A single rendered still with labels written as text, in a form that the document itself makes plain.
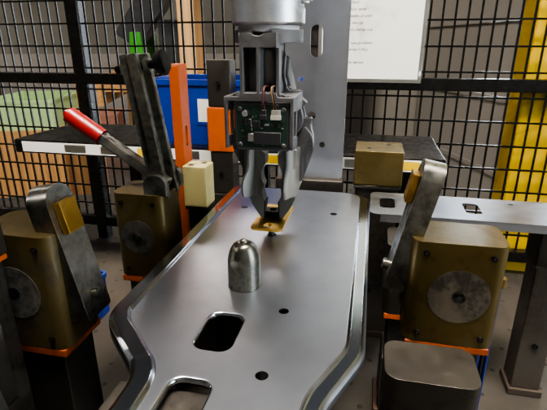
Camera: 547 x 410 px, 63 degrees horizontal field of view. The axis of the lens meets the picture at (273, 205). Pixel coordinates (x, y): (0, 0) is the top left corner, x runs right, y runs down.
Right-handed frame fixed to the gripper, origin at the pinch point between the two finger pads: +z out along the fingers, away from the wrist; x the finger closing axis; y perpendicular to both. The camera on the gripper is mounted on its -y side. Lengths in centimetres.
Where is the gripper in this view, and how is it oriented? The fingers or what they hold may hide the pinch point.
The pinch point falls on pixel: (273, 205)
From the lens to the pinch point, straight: 54.7
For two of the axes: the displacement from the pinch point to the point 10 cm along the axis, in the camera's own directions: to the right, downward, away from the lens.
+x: 9.8, 0.7, -2.0
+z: 0.0, 9.4, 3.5
